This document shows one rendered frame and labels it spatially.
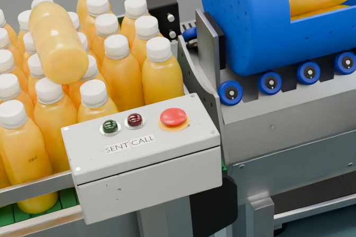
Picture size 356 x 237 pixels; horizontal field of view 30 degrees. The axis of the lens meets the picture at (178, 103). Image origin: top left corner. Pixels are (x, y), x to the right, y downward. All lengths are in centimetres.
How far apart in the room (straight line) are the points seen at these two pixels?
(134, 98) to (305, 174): 46
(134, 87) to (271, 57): 23
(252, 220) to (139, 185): 59
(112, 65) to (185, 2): 224
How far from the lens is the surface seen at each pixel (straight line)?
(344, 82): 126
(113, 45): 108
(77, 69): 100
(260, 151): 124
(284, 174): 138
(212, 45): 118
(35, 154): 102
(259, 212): 143
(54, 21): 104
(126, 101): 112
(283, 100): 122
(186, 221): 116
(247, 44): 111
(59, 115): 103
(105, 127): 90
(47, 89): 101
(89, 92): 99
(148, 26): 112
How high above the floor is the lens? 169
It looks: 39 degrees down
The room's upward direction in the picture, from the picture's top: 6 degrees counter-clockwise
